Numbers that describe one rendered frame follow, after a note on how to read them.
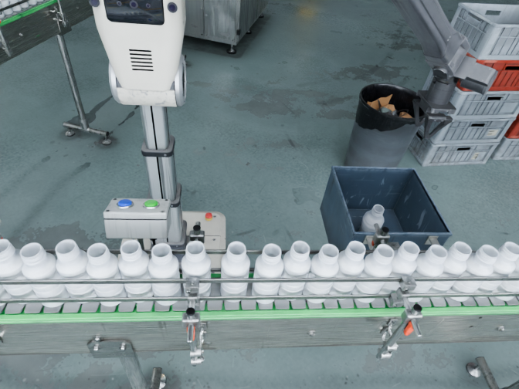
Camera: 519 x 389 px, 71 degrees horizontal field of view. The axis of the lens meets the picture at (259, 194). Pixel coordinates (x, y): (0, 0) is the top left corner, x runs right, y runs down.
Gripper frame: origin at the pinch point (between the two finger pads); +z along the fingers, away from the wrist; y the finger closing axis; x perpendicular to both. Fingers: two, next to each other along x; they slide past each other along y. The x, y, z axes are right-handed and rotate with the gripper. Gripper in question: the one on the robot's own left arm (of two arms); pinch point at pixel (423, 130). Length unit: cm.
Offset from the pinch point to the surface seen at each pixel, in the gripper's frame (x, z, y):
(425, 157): -104, 109, 141
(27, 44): 162, 31, 126
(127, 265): 73, 10, -38
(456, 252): 4.7, 7.7, -36.6
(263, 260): 46, 9, -38
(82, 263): 82, 10, -38
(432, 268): 9.8, 10.6, -38.7
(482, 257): -1.1, 8.3, -37.6
